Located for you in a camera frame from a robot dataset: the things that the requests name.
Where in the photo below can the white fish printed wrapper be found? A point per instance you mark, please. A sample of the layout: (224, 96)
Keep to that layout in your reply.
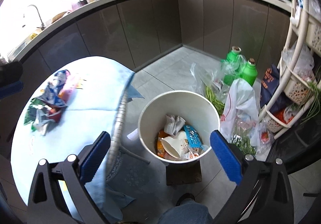
(191, 153)

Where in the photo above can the right green plastic bottle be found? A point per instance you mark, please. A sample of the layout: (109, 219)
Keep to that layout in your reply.
(249, 72)

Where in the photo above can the blue owl silver snack bag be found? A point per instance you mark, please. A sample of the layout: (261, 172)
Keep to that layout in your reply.
(49, 105)

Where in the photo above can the green snack wrapper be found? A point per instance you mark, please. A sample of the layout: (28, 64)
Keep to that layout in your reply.
(31, 116)

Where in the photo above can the light blue cartoon tablecloth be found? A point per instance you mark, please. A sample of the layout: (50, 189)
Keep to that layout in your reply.
(90, 110)

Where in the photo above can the white round trash bin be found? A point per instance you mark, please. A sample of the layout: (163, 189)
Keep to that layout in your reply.
(194, 108)

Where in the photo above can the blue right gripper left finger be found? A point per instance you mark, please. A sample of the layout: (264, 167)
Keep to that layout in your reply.
(91, 156)

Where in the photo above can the clear bag of green beans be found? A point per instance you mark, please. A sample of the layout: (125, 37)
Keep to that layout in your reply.
(209, 85)

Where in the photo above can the blue blister pill pack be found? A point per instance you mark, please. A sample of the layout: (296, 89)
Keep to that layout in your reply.
(193, 137)

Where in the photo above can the clear bag of green herbs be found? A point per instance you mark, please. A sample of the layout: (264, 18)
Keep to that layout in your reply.
(251, 138)

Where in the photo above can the left green plastic bottle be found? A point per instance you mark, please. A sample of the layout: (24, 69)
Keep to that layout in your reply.
(233, 65)

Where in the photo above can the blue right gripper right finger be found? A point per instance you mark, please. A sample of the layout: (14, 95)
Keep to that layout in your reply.
(227, 158)

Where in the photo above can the white patterned paper cup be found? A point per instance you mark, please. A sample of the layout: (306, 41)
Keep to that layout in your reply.
(176, 146)

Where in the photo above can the green plastic bottle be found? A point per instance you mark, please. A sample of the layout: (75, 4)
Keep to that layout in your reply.
(249, 72)
(233, 65)

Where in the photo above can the grey kitchen cabinet counter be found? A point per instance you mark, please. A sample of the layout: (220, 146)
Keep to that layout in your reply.
(137, 32)

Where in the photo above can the white plastic shopping bag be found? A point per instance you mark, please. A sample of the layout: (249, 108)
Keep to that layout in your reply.
(240, 104)

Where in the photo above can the white plastic storage rack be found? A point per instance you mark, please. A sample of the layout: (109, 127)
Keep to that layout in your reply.
(297, 96)

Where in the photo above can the wicker round table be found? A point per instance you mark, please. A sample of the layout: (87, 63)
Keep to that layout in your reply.
(116, 150)

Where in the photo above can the paper leaflet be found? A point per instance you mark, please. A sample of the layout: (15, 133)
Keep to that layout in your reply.
(173, 124)

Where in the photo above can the navy blue shopping bag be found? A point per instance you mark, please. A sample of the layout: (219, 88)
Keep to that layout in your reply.
(269, 84)

